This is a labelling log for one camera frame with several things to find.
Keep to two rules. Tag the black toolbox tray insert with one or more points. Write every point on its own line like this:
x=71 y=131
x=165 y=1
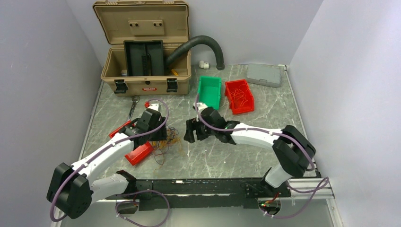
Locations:
x=144 y=58

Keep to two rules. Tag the red plastic bin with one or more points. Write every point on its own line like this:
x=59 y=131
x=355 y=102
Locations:
x=239 y=96

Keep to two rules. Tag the metal wrench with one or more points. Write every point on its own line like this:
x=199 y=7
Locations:
x=135 y=100

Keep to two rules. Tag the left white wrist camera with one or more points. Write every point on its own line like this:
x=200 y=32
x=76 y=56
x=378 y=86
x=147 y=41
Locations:
x=152 y=110

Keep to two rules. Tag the grey plastic case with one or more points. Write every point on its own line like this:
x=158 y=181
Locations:
x=265 y=75

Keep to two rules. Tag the white pipe elbow fitting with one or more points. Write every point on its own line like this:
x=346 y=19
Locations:
x=203 y=65

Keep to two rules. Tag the green plastic bin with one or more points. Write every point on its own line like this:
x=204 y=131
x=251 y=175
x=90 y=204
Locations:
x=209 y=90

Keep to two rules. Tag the tan plastic toolbox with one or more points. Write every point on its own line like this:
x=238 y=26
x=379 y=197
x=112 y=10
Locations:
x=142 y=34

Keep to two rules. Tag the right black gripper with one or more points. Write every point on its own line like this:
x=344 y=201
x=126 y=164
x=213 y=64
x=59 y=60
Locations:
x=192 y=125

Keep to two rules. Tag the aluminium frame profile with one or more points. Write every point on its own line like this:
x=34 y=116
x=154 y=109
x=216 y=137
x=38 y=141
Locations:
x=304 y=188

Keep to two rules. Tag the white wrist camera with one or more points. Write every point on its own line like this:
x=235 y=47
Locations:
x=152 y=110
x=199 y=107

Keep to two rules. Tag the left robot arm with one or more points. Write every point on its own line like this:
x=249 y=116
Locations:
x=73 y=188

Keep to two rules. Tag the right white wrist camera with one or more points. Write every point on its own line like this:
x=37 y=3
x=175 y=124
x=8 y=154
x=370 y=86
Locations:
x=199 y=107

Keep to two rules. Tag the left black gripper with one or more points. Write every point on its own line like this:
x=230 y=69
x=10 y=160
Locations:
x=161 y=135

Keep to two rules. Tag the red flat bin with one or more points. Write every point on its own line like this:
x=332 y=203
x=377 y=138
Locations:
x=139 y=153

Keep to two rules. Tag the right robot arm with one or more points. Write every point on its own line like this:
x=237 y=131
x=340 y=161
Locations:
x=292 y=149

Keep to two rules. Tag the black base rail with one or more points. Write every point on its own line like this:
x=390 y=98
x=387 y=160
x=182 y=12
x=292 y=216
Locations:
x=201 y=193

